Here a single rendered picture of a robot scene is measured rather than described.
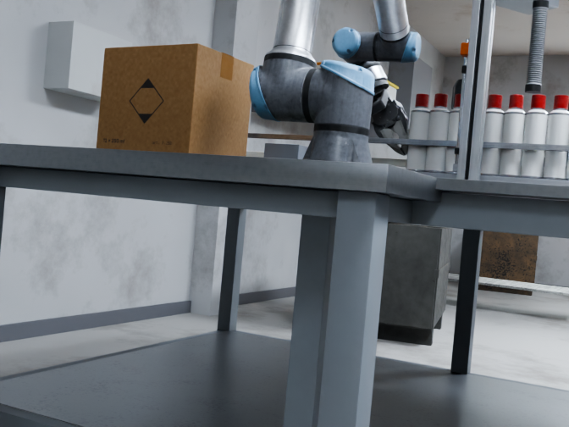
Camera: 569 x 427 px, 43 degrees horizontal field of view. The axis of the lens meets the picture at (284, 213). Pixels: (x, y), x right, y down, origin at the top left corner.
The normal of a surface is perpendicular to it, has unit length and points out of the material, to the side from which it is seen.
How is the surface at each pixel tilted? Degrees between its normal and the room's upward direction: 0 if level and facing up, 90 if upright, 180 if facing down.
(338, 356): 90
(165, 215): 90
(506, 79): 90
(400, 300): 90
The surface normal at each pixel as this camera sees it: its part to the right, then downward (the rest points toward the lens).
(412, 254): -0.27, -0.01
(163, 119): -0.51, -0.04
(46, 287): 0.88, 0.08
